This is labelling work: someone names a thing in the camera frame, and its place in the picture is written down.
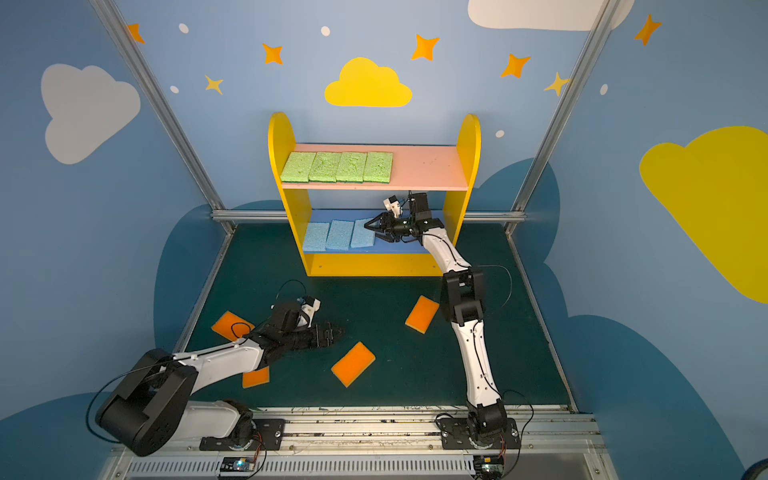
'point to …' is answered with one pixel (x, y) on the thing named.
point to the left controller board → (237, 464)
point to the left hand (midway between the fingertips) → (334, 331)
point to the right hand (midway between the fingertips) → (370, 226)
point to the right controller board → (489, 467)
